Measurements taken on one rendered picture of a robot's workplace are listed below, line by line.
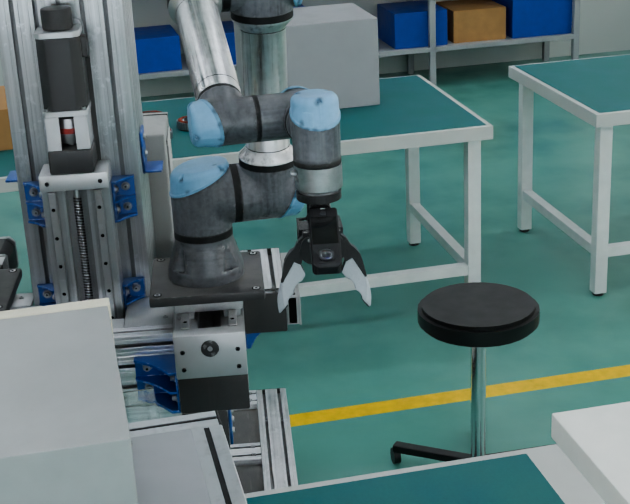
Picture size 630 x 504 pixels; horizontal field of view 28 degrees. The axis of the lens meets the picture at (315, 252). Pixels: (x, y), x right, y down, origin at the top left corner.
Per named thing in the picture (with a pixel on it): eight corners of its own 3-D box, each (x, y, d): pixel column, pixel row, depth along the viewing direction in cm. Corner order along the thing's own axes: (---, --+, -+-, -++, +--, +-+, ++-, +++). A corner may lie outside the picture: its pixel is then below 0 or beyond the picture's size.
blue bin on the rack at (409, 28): (377, 38, 847) (376, 3, 839) (428, 33, 854) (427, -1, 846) (395, 49, 809) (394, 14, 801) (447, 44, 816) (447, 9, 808)
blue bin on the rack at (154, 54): (131, 60, 816) (127, 28, 808) (173, 56, 821) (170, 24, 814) (137, 73, 777) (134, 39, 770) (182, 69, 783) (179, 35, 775)
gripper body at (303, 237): (342, 248, 204) (339, 178, 200) (348, 267, 196) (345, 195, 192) (296, 251, 204) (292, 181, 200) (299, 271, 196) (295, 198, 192)
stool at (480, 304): (380, 445, 388) (375, 279, 369) (529, 422, 398) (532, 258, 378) (433, 540, 339) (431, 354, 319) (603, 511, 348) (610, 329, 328)
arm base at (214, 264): (170, 262, 256) (165, 217, 253) (243, 257, 257) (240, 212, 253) (168, 290, 242) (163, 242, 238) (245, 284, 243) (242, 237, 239)
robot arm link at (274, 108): (250, 86, 203) (262, 102, 193) (317, 80, 205) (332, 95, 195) (253, 133, 206) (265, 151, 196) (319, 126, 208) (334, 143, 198)
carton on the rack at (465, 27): (436, 32, 856) (435, 1, 848) (486, 28, 862) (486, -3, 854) (453, 43, 819) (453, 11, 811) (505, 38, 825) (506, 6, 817)
